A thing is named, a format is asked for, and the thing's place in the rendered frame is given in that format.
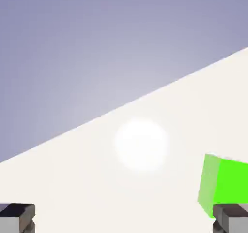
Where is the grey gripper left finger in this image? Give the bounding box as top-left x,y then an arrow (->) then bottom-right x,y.
0,203 -> 36,233

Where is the large green box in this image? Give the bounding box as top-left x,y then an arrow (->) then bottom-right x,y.
197,153 -> 248,219

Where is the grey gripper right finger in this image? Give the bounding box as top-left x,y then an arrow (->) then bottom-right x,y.
212,203 -> 248,233

